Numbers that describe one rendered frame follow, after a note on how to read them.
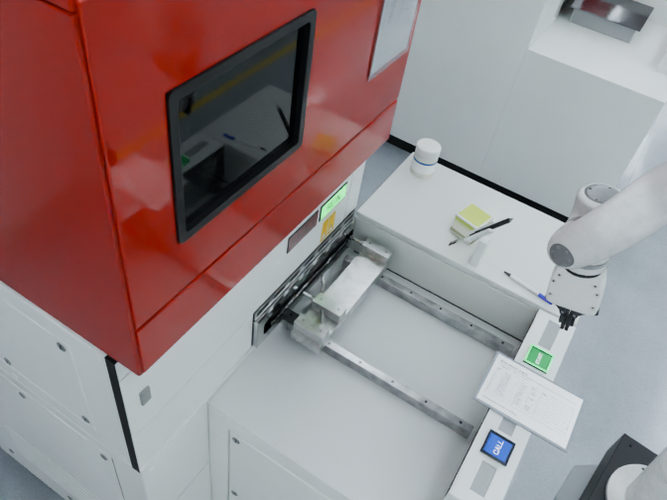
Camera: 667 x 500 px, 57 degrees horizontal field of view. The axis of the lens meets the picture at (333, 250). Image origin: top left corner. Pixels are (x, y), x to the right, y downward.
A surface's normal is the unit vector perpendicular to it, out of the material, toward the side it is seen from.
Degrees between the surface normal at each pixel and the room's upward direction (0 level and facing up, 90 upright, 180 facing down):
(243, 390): 0
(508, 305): 90
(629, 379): 0
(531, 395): 0
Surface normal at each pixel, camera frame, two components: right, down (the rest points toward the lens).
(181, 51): 0.84, 0.46
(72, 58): -0.52, 0.57
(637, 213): -0.20, 0.07
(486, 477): 0.13, -0.69
